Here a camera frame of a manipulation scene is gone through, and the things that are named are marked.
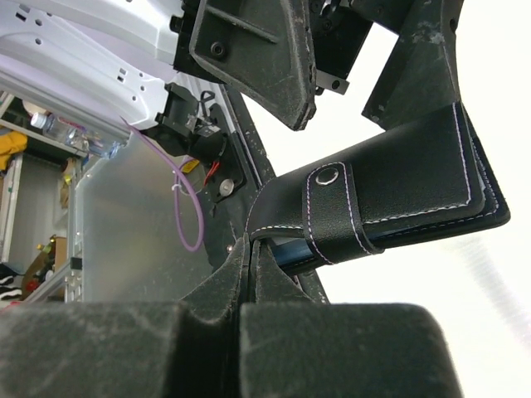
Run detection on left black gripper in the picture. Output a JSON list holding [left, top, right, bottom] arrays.
[[189, 0, 463, 131]]

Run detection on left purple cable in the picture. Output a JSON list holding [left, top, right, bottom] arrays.
[[119, 115, 206, 253]]

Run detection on black leather card holder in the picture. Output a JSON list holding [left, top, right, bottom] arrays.
[[246, 102, 510, 274]]

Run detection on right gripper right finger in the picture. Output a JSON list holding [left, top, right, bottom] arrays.
[[239, 244, 462, 397]]

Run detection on plastic water bottle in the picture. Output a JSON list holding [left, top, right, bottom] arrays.
[[30, 113, 125, 158]]

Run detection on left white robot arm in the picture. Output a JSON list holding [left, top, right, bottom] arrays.
[[1, 1, 462, 154]]

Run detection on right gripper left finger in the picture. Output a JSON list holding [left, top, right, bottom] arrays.
[[1, 236, 250, 397]]

